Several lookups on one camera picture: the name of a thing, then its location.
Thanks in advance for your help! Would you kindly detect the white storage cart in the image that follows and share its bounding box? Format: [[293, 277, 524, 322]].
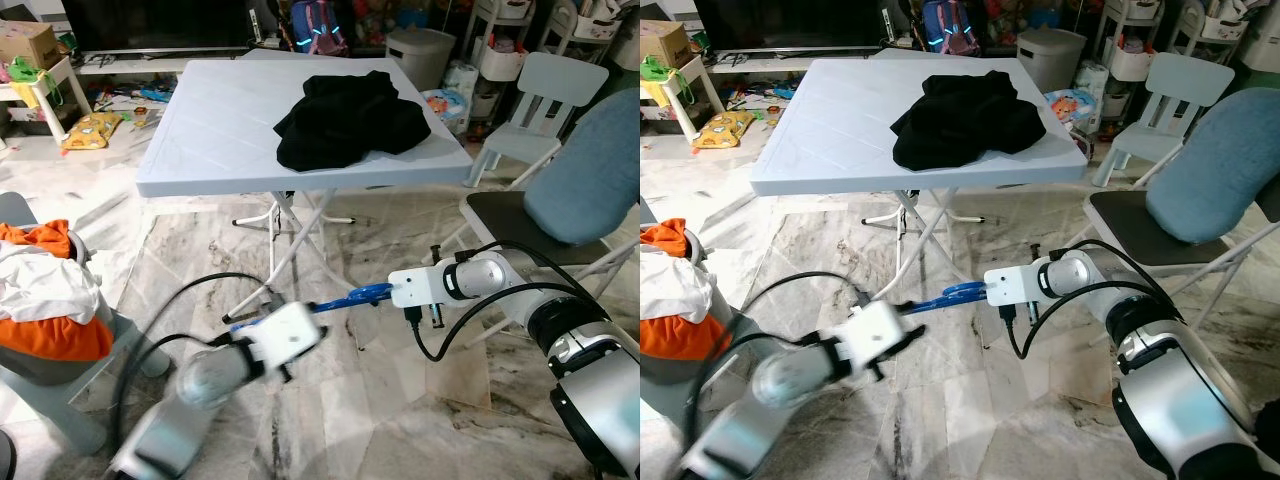
[[468, 0, 538, 83], [1100, 0, 1166, 81], [1170, 0, 1251, 63], [545, 0, 623, 63]]

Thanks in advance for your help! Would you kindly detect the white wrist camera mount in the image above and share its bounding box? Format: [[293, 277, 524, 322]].
[[228, 301, 327, 375], [983, 264, 1046, 309], [388, 264, 448, 310], [832, 300, 909, 379]]

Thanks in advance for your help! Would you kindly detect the black garment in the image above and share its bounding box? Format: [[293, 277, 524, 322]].
[[272, 69, 434, 173], [890, 69, 1048, 171]]

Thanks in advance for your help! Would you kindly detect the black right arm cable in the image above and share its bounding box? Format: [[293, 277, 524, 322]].
[[412, 283, 601, 363], [1005, 283, 1141, 361], [440, 238, 601, 306], [1045, 238, 1191, 311]]

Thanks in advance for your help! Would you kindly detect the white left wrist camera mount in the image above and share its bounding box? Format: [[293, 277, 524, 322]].
[[228, 301, 327, 375], [832, 300, 909, 379]]

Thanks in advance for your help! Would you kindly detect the white child chair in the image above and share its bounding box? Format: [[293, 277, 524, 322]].
[[467, 52, 610, 191], [1090, 52, 1236, 189]]

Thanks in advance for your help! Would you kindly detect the white folding table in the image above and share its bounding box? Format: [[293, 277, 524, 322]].
[[750, 57, 1089, 301], [136, 57, 474, 323]]

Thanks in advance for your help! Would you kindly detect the brown cardboard box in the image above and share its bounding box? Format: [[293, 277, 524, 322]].
[[0, 20, 63, 73], [640, 20, 694, 69]]

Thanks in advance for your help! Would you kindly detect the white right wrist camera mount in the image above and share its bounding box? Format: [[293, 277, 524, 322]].
[[388, 264, 448, 310], [983, 264, 1046, 309]]

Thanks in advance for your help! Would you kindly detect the grey laundry basket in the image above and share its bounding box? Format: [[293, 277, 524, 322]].
[[640, 195, 746, 401], [0, 192, 173, 457]]

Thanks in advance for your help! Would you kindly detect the blue plastic clothes hanger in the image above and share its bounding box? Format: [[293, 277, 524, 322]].
[[905, 280, 991, 316], [228, 282, 394, 333]]

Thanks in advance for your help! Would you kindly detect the light blue cushion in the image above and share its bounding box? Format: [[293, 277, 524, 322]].
[[1145, 87, 1280, 246], [522, 87, 641, 247]]

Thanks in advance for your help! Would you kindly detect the grey folding chair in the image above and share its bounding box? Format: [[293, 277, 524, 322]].
[[438, 85, 641, 346], [1083, 85, 1280, 321]]

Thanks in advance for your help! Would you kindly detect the white television stand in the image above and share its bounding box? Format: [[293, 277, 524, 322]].
[[700, 48, 886, 79], [75, 48, 263, 79]]

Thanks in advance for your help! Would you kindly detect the black flat television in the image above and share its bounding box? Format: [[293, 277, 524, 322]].
[[693, 0, 881, 53], [60, 0, 253, 54]]

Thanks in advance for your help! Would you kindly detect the grey waste bin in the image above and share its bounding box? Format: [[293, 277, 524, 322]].
[[384, 27, 459, 94], [1016, 27, 1089, 94]]

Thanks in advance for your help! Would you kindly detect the colourful cartoon bag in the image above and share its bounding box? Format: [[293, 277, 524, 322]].
[[424, 88, 473, 133], [1045, 88, 1096, 131]]

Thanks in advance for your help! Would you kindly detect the orange garment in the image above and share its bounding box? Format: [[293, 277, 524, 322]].
[[0, 219, 115, 363], [640, 218, 737, 363]]

